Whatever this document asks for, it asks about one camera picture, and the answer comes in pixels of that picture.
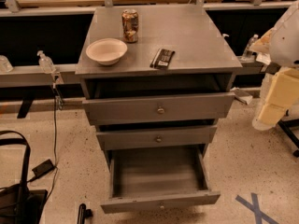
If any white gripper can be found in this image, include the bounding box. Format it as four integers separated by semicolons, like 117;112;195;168
252;52;299;131

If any black rxbar chocolate bar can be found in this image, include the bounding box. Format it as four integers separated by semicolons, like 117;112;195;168
149;49;175;69

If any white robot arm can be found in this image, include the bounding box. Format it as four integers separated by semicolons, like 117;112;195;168
250;1;299;131

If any grey drawer cabinet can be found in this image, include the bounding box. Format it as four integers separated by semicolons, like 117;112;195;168
75;4;244;161

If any grey middle drawer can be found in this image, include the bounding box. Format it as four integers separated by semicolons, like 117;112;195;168
96;125;217;150

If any grey drawer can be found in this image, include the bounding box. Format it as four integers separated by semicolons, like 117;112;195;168
101;145;221;214
96;125;217;150
83;92;235;125

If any grey bottom drawer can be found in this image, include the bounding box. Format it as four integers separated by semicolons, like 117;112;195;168
101;145;221;214

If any grey top drawer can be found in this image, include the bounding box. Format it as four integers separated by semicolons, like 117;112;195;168
83;92;235;125

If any black stand with pole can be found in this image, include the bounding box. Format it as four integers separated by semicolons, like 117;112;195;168
278;119;299;158

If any small book on floor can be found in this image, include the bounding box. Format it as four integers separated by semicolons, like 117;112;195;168
232;87;253;105

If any clear water bottle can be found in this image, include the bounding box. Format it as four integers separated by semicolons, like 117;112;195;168
241;35;259;61

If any blue tape cross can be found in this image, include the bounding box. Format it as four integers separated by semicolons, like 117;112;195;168
235;193;278;224

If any crushed soda can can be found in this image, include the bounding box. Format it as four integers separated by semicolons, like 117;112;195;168
121;9;139;43

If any white bowl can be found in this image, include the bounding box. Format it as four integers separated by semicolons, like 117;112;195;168
86;38;128;65

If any black tool on floor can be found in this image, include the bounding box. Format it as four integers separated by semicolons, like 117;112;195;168
77;203;93;224

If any clear sanitizer pump bottle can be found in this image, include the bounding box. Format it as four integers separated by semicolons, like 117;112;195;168
37;50;56;74

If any black power adapter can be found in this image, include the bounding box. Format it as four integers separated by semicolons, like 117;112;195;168
32;159;55;177

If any black power cable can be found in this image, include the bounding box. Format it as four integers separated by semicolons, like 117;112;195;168
26;82;64;203

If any black bag with strap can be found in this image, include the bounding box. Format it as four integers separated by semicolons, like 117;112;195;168
0;131;48;224

